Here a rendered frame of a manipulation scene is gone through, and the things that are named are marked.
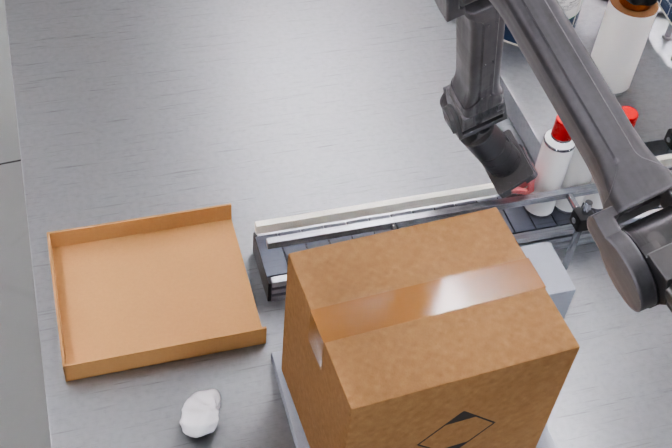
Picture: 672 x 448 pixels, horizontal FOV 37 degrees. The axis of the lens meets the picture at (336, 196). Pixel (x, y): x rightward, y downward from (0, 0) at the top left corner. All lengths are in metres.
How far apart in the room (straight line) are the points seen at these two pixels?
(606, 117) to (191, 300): 0.83
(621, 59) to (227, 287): 0.84
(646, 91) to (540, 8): 1.03
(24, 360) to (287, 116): 1.03
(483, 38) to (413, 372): 0.41
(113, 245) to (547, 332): 0.75
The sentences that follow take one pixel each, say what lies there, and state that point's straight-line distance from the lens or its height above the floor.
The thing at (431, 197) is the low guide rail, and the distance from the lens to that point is 1.67.
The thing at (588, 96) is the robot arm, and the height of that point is 1.50.
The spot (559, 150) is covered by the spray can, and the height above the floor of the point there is 1.04.
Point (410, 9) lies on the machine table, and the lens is 2.19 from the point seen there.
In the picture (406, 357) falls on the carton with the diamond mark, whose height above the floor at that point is 1.12.
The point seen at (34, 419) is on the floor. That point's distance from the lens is 2.51.
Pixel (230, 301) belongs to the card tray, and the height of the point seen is 0.83.
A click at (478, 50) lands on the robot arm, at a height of 1.35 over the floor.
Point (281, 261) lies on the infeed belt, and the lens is 1.60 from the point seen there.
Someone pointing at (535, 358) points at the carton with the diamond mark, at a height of 1.12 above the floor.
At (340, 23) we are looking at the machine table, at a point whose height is 0.83.
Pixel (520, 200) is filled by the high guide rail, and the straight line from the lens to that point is 1.64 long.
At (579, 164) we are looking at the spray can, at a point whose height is 1.00.
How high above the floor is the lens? 2.12
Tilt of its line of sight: 47 degrees down
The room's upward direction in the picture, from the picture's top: 6 degrees clockwise
